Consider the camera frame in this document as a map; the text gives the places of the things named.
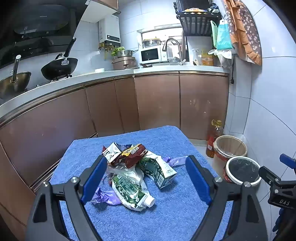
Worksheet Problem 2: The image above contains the gas stove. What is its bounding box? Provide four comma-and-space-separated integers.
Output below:
23, 74, 73, 90

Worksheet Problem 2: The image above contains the brown upper cabinet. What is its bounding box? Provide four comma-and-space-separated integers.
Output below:
92, 0, 121, 14

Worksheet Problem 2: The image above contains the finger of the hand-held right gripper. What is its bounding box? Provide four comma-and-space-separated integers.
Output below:
279, 153, 296, 169
258, 165, 286, 189

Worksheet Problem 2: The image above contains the steel bowl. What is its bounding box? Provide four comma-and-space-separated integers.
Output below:
117, 49, 139, 58

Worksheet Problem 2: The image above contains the purple plastic bag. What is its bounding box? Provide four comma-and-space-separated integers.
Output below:
164, 156, 187, 167
91, 186, 122, 206

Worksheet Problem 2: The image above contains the black range hood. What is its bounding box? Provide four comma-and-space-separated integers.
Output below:
0, 0, 93, 67

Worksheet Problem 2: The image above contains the blue towel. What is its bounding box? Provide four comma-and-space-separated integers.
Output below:
50, 125, 234, 241

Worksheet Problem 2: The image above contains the green milk carton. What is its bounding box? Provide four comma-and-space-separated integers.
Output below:
139, 151, 178, 189

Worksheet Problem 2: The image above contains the green white spout pouch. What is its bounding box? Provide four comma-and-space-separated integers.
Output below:
112, 171, 156, 212

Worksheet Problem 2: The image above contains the white black torn carton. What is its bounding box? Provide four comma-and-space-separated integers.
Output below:
102, 142, 122, 165

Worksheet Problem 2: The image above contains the beige waste bin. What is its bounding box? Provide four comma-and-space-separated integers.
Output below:
212, 135, 248, 173

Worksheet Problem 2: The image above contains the teal bag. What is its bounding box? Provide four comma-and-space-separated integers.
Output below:
216, 20, 233, 51

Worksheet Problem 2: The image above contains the white water heater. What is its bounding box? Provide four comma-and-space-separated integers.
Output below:
99, 14, 121, 45

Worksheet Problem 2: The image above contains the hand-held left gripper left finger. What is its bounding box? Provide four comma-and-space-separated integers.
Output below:
25, 155, 108, 241

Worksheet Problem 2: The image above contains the brown cooker pot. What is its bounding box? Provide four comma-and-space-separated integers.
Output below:
112, 57, 137, 70

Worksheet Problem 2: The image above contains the clear plastic bag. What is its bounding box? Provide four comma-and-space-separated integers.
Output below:
105, 162, 145, 183

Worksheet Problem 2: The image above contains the cooking oil bottle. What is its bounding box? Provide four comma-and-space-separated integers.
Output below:
206, 119, 224, 158

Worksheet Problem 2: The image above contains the white waste bin black liner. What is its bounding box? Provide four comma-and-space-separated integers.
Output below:
223, 156, 263, 188

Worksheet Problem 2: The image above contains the green bag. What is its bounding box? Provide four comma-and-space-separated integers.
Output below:
210, 20, 218, 48

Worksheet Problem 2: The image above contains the person's right hand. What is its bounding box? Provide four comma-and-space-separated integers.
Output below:
272, 207, 286, 233

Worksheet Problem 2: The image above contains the floral orange apron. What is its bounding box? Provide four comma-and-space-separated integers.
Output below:
223, 0, 263, 66

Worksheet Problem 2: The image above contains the yellow bottle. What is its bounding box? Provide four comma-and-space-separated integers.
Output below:
201, 50, 214, 66

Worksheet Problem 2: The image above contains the steel faucet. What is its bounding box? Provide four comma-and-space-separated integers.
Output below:
162, 38, 185, 65

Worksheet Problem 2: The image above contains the steel pan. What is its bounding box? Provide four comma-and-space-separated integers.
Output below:
0, 55, 31, 99

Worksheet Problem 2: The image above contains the white plastic bag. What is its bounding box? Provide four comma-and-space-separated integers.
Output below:
208, 49, 234, 69

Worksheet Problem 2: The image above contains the brown snack wrapper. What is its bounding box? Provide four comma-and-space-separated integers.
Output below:
121, 144, 148, 168

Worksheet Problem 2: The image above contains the black wok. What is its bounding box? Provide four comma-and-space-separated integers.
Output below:
41, 37, 78, 80

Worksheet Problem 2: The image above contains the window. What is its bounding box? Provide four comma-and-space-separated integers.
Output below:
136, 24, 183, 47

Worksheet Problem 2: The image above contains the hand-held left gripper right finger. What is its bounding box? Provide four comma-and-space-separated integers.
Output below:
185, 155, 269, 241

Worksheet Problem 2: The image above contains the black dish rack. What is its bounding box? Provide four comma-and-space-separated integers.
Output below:
174, 0, 223, 37

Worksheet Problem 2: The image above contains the spray bottle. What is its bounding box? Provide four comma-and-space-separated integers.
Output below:
191, 48, 201, 65

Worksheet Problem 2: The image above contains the white microwave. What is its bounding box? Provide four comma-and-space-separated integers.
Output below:
139, 46, 168, 65

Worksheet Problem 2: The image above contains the pot with glass lid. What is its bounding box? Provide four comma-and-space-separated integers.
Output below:
142, 37, 163, 48

